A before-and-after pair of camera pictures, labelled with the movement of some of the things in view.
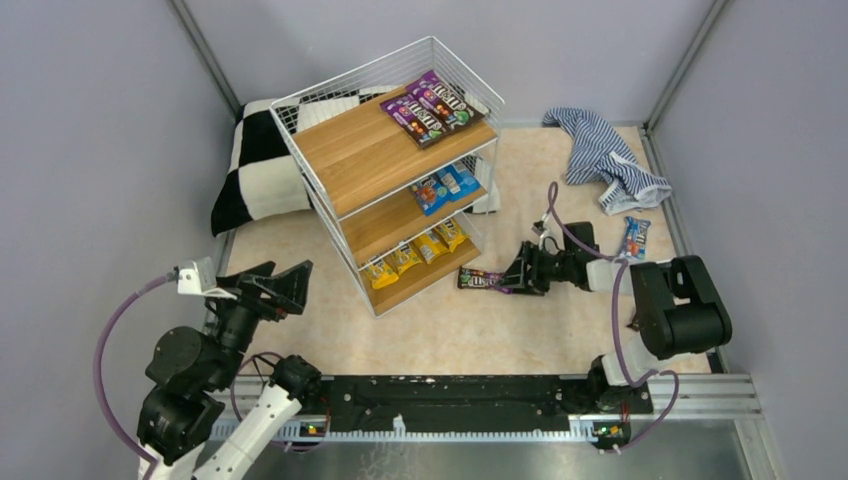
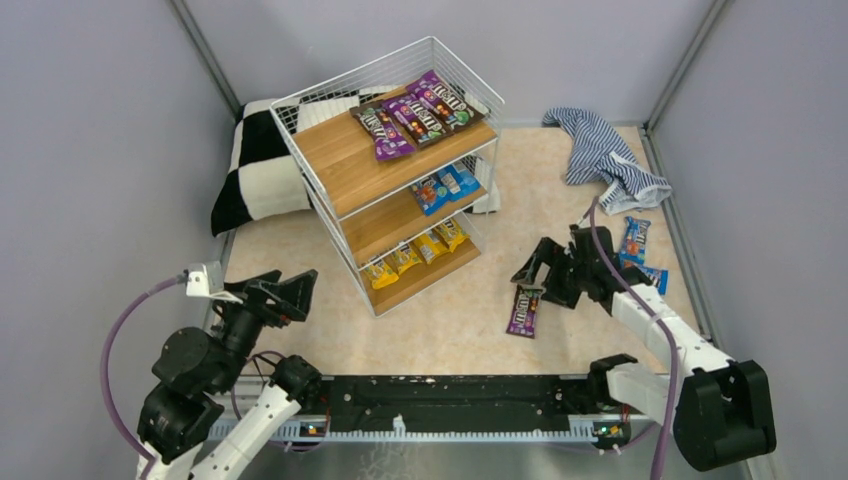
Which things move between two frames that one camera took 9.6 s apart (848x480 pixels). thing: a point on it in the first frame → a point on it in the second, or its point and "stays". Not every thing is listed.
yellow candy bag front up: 406,258 stays
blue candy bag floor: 438,189 stays
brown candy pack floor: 469,278 → 389,140
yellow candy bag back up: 381,274 stays
